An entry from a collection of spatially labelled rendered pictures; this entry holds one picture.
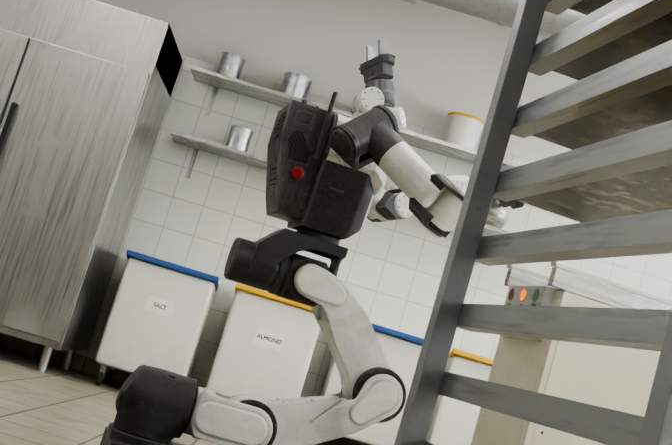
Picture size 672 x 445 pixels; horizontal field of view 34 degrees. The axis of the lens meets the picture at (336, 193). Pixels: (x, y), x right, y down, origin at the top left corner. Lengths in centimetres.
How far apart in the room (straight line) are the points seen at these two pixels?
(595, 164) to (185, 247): 588
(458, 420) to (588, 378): 349
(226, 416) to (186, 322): 351
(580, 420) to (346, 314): 185
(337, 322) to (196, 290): 347
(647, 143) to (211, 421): 187
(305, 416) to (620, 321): 192
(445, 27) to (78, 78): 244
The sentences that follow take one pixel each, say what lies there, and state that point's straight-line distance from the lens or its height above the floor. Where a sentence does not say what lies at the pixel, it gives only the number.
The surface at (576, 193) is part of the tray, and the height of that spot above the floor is 77.
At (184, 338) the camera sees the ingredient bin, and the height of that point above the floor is 39.
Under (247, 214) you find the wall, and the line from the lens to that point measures 696.
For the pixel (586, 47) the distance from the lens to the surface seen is 138.
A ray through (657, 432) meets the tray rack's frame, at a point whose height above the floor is 52.
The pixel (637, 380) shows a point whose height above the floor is 68.
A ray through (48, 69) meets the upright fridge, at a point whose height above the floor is 159.
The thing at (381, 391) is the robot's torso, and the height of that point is 46.
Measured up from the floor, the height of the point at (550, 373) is 63.
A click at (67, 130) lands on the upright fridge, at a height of 129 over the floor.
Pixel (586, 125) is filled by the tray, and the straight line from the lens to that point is 138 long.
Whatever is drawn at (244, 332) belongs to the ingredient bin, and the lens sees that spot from 624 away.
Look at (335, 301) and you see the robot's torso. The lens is 283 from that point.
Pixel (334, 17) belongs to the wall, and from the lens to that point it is 723.
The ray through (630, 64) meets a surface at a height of 88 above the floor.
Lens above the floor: 50
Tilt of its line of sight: 8 degrees up
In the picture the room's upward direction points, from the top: 17 degrees clockwise
